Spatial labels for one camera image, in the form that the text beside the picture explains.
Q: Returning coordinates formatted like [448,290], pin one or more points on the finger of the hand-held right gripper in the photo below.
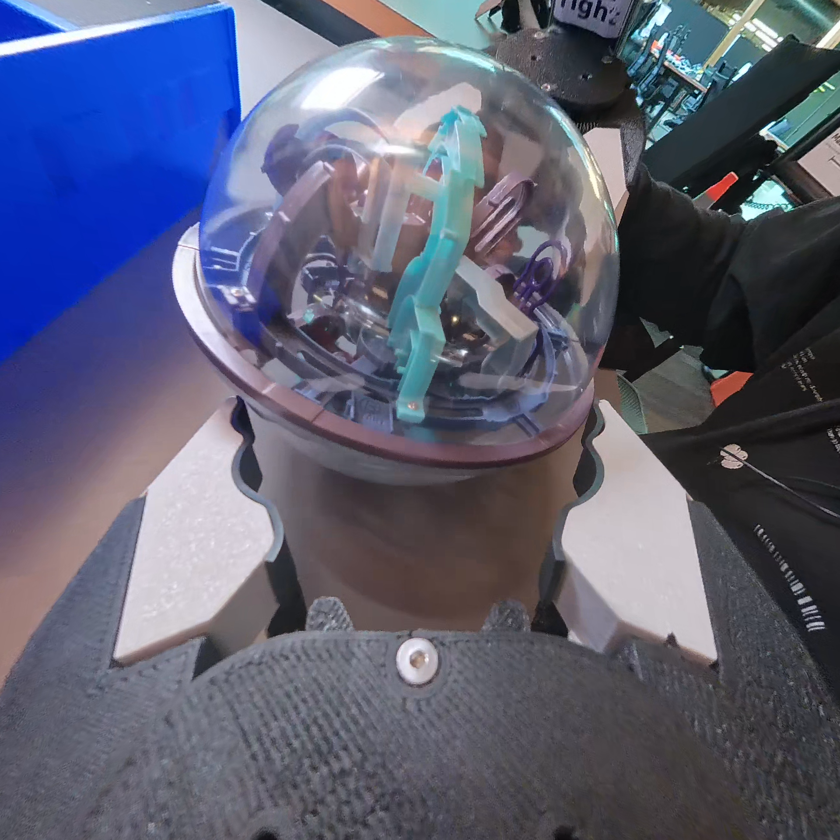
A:
[614,164]

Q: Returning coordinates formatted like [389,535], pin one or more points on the blue plastic bin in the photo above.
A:
[105,184]

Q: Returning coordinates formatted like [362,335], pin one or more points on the orange traffic cone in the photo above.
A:
[721,190]

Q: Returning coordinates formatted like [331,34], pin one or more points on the clear plastic maze ball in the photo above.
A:
[394,250]

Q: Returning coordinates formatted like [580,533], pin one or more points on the black backpack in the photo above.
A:
[775,525]

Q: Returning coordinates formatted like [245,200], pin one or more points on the black office chair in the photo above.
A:
[748,118]

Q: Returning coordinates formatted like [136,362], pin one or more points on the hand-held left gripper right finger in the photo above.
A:
[637,565]

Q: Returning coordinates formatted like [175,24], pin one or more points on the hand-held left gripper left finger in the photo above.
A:
[197,565]

